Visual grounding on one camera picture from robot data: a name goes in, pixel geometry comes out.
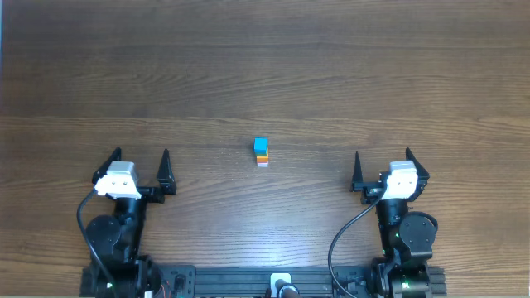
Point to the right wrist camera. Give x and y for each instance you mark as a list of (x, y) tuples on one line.
[(401, 180)]

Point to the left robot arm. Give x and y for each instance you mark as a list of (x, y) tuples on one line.
[(120, 236)]

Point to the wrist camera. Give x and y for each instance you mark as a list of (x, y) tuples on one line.
[(401, 180), (118, 180)]

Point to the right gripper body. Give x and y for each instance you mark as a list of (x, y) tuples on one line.
[(372, 192)]

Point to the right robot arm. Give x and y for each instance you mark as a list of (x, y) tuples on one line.
[(408, 240)]

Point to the white cube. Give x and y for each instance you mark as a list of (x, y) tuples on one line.
[(262, 164)]

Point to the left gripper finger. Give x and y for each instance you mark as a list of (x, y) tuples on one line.
[(105, 163), (166, 178)]

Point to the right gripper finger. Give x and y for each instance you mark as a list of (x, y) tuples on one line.
[(357, 174), (420, 171)]

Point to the mounting rail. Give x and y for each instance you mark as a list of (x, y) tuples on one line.
[(240, 281)]

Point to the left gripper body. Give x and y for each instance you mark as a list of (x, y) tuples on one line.
[(153, 194)]

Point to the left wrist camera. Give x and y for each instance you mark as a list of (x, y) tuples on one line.
[(118, 180)]

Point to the blue cube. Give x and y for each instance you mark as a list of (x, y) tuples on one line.
[(261, 145)]

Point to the orange cube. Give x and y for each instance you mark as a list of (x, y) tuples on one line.
[(262, 159)]

